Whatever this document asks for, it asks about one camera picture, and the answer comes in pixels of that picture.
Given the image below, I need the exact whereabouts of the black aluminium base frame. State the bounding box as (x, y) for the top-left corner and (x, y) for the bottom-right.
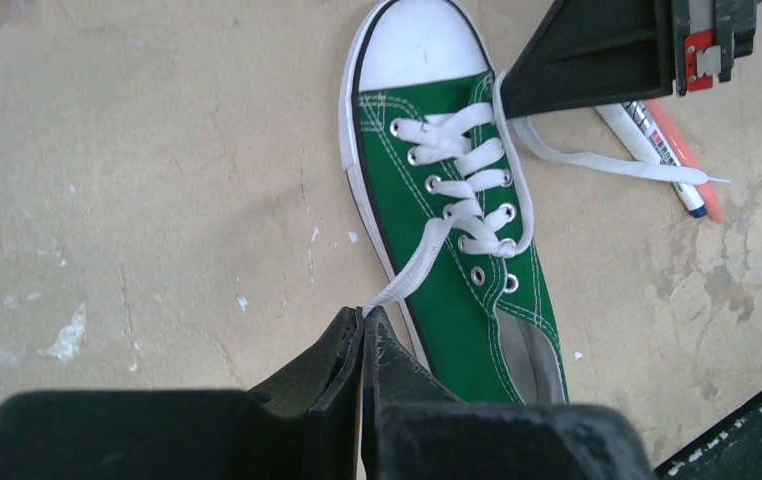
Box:
(655, 391), (762, 479)

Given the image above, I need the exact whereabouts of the orange marker pen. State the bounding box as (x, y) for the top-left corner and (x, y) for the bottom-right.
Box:
(644, 99), (726, 224)

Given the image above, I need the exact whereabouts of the white shoelace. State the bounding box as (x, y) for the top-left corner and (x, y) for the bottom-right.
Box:
(364, 93), (712, 312)

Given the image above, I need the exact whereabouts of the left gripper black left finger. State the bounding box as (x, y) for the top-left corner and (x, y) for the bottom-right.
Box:
(0, 308), (363, 479)

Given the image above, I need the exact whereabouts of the green canvas sneaker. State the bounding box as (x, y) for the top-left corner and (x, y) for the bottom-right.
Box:
(338, 1), (568, 404)

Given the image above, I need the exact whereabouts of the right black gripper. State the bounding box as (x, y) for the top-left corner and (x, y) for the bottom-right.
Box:
(500, 0), (760, 119)

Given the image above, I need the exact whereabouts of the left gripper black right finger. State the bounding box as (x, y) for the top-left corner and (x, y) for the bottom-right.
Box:
(361, 308), (655, 479)

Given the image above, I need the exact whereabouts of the grey marker pen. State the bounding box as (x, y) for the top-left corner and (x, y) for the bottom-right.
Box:
(595, 101), (708, 218)

